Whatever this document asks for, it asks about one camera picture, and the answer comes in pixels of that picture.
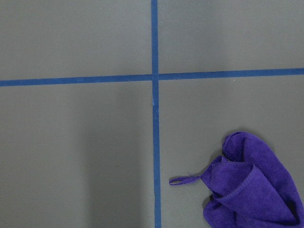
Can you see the purple microfiber towel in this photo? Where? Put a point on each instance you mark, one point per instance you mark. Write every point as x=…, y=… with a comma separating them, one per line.
x=250, y=187

